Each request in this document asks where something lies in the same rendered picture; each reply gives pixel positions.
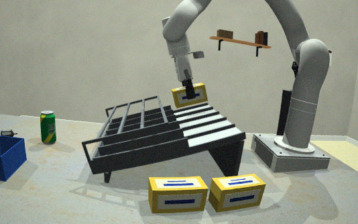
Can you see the yellow butter carton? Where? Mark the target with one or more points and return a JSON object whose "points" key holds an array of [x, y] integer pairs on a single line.
{"points": [[177, 194], [181, 98], [236, 192]]}

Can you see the blue open bin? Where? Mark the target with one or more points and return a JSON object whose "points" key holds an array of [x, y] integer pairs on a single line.
{"points": [[12, 155]]}

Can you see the green drink can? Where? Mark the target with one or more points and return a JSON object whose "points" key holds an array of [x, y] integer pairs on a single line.
{"points": [[48, 127]]}

